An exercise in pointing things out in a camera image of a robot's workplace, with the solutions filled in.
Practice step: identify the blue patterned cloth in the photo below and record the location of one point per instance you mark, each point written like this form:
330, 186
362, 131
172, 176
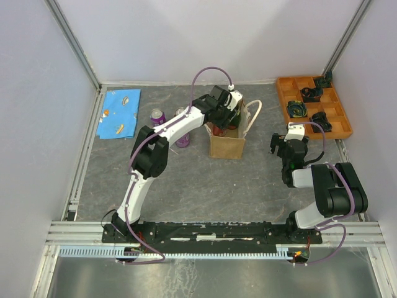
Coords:
118, 118

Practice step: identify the green glass bottle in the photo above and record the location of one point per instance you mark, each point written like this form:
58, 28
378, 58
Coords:
235, 122

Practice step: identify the orange wooden compartment tray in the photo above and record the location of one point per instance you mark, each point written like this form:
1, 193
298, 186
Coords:
288, 89

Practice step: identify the purple soda can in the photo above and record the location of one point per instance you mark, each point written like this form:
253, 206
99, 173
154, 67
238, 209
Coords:
157, 117
184, 141

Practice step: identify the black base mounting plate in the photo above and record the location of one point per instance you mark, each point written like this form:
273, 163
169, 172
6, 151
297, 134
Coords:
207, 238

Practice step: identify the black rolled sock front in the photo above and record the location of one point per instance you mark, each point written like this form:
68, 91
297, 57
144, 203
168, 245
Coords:
321, 119

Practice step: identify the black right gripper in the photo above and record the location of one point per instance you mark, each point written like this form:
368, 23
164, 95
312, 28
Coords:
276, 140

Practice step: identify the dark green rolled sock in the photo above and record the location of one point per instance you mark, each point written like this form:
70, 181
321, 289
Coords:
324, 81

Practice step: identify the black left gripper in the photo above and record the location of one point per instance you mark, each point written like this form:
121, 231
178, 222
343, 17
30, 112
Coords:
223, 124

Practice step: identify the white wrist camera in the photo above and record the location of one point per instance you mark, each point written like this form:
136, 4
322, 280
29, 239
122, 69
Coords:
235, 98
295, 131

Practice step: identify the black rolled sock centre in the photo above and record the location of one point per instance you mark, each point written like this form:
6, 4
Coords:
311, 95

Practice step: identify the black rolled sock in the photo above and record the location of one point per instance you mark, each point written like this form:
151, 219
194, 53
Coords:
311, 95
321, 119

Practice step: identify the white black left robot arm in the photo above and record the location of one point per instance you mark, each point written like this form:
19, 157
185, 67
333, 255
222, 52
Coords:
150, 152

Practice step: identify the blue yellow rolled sock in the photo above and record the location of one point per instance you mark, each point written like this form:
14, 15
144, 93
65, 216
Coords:
296, 109

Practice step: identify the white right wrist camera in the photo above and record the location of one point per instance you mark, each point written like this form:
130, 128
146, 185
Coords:
295, 131

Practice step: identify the burlap canvas tote bag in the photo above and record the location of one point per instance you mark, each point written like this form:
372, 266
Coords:
231, 144

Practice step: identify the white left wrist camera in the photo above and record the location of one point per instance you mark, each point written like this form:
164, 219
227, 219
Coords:
235, 98

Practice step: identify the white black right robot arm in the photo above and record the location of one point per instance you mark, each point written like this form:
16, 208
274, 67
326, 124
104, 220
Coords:
338, 192

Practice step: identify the aluminium frame rail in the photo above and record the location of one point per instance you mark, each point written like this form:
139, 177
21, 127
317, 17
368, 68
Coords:
75, 234

